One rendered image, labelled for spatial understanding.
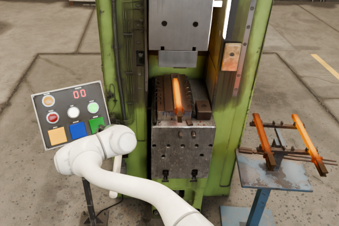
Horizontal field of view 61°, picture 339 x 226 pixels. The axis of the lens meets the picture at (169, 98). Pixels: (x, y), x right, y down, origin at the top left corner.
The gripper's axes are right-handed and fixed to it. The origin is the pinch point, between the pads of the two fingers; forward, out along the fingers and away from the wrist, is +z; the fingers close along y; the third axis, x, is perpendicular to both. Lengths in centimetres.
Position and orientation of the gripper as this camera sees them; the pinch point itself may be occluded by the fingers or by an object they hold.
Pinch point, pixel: (102, 128)
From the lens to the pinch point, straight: 143.8
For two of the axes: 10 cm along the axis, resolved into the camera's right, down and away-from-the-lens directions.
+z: -4.2, -0.3, 9.1
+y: 8.8, -2.4, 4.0
